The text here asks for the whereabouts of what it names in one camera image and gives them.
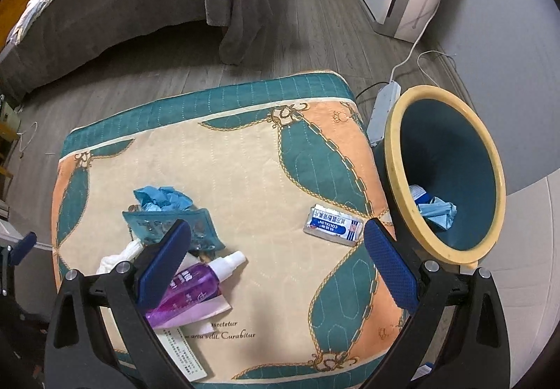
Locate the teal orange printed mat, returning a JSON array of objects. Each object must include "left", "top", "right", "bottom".
[{"left": 50, "top": 71, "right": 421, "bottom": 383}]

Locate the white power cable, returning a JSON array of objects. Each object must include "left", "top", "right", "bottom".
[{"left": 388, "top": 0, "right": 458, "bottom": 89}]

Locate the white tissue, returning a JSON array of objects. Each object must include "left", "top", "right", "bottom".
[{"left": 95, "top": 239, "right": 146, "bottom": 275}]

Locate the small blue white sachet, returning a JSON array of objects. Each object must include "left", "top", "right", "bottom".
[{"left": 303, "top": 204, "right": 365, "bottom": 246}]

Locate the grey power strip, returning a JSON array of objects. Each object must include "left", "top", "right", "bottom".
[{"left": 366, "top": 83, "right": 402, "bottom": 147}]

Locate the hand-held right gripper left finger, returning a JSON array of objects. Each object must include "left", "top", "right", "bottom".
[{"left": 44, "top": 218, "right": 193, "bottom": 389}]

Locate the blue face mask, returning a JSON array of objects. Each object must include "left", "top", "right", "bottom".
[
  {"left": 132, "top": 185, "right": 195, "bottom": 213},
  {"left": 416, "top": 195, "right": 458, "bottom": 232}
]

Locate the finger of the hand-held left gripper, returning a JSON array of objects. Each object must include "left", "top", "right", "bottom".
[{"left": 0, "top": 232, "right": 38, "bottom": 299}]

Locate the teal bin with yellow rim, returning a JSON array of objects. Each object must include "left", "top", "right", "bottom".
[{"left": 372, "top": 85, "right": 507, "bottom": 271}]

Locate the purple spray bottle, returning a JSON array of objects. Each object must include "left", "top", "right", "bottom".
[{"left": 144, "top": 250, "right": 248, "bottom": 328}]

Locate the wooden nightstand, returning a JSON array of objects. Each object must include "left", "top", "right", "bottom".
[{"left": 0, "top": 95, "right": 22, "bottom": 199}]

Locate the white cord on floor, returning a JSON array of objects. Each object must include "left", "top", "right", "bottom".
[{"left": 15, "top": 121, "right": 41, "bottom": 154}]

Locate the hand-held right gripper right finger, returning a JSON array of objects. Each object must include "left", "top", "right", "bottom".
[{"left": 364, "top": 217, "right": 512, "bottom": 389}]

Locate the blue white wet wipes packet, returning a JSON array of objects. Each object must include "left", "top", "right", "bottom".
[{"left": 409, "top": 184, "right": 435, "bottom": 204}]

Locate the white green medicine box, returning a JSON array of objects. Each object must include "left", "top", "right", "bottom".
[{"left": 154, "top": 325, "right": 207, "bottom": 382}]

